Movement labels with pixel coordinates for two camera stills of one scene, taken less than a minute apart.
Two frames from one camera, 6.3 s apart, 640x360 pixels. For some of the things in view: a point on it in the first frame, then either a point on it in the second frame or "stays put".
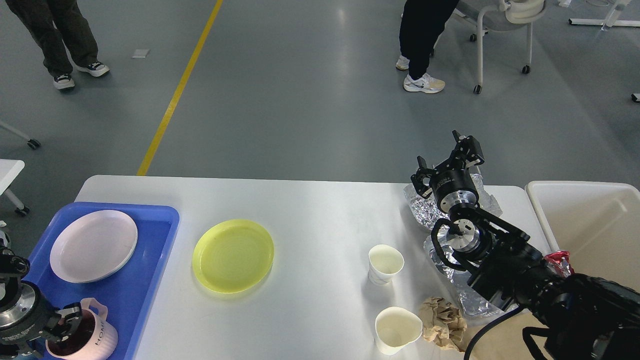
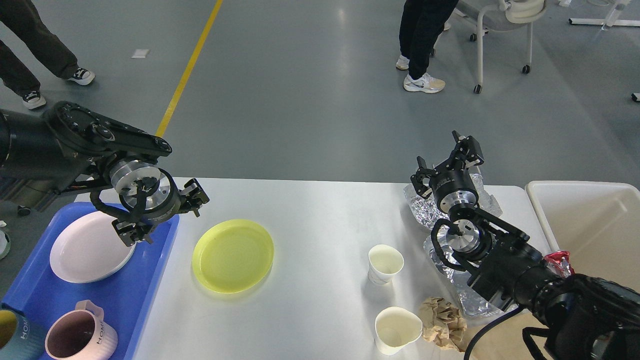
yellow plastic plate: x=232 y=256 stays put
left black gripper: x=26 y=320 to x=148 y=194
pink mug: x=93 y=338 stays put
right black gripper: x=454 y=185 stays put
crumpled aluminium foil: x=427 y=212 stays put
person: x=38 y=17 to x=23 y=19
